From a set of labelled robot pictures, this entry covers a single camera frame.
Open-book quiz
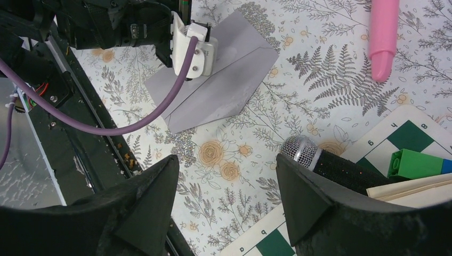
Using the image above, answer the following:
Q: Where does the floral table mat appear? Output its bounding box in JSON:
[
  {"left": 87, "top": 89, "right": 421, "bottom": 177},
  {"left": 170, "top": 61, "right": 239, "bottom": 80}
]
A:
[{"left": 70, "top": 0, "right": 452, "bottom": 256}]

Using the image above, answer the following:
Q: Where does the green white chessboard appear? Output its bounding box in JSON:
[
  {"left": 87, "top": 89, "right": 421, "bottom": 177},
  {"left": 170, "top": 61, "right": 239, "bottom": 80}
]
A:
[{"left": 220, "top": 105, "right": 451, "bottom": 255}]

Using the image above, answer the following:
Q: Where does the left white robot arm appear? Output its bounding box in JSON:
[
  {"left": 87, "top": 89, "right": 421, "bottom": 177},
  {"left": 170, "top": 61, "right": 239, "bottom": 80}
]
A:
[{"left": 1, "top": 1, "right": 192, "bottom": 107}]

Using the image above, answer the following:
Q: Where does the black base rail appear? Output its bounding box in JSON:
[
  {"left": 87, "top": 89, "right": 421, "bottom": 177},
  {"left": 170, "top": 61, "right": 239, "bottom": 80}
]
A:
[{"left": 14, "top": 21, "right": 195, "bottom": 256}]

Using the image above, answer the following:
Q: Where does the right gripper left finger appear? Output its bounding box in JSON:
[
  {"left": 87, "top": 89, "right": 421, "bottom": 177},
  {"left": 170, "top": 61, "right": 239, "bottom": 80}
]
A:
[{"left": 1, "top": 155, "right": 179, "bottom": 255}]

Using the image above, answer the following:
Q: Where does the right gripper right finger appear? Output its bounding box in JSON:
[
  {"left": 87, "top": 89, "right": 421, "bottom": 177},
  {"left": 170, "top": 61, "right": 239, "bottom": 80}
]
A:
[{"left": 276, "top": 154, "right": 451, "bottom": 255}]

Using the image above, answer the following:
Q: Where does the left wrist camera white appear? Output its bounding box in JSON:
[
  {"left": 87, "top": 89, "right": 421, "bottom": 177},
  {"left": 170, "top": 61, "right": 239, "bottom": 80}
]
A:
[{"left": 170, "top": 11, "right": 219, "bottom": 79}]

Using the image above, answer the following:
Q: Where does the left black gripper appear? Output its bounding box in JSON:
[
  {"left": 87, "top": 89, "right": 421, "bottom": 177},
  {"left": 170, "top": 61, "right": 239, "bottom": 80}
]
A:
[{"left": 56, "top": 0, "right": 192, "bottom": 67}]

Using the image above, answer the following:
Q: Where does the pink toy microphone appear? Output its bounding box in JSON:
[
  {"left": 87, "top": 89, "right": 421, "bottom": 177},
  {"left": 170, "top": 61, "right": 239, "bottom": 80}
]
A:
[{"left": 369, "top": 0, "right": 400, "bottom": 83}]

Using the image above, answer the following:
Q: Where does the lego toy on chessboard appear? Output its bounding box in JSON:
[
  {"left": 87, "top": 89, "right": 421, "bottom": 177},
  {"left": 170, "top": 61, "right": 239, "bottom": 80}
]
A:
[{"left": 387, "top": 149, "right": 451, "bottom": 180}]

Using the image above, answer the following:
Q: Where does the black microphone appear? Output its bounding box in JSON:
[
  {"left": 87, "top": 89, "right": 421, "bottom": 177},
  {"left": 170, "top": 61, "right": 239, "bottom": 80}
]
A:
[{"left": 279, "top": 134, "right": 394, "bottom": 196}]

